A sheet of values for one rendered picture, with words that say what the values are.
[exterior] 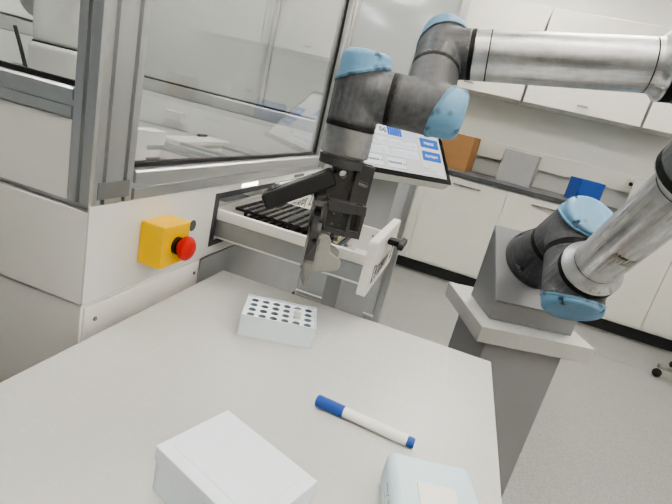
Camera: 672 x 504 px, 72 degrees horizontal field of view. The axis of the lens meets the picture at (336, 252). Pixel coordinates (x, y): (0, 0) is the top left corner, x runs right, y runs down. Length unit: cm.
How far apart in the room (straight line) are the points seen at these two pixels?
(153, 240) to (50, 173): 17
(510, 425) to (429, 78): 92
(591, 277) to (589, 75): 36
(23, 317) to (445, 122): 68
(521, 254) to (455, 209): 274
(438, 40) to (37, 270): 67
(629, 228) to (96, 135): 78
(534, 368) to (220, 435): 90
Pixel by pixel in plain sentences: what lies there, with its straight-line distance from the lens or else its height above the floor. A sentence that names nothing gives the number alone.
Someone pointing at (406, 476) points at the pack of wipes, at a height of 80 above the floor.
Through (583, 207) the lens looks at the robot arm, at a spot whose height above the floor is 107.
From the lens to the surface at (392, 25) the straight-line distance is 270.
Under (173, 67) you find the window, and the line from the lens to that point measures 80.
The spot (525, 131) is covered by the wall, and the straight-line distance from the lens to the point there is 458.
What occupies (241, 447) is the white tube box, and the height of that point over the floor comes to 81.
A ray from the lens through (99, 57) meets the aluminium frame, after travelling 67.
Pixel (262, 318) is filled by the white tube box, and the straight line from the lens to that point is 77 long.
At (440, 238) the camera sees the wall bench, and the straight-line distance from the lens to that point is 394.
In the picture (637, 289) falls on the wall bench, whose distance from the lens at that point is 416.
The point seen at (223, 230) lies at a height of 86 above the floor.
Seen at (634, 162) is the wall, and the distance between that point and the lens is 472.
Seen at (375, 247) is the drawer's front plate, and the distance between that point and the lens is 85.
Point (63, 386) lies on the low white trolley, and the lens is 66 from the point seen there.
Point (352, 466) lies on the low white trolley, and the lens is 59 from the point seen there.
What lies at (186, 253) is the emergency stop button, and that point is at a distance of 77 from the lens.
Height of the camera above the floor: 114
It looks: 17 degrees down
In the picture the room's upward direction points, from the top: 14 degrees clockwise
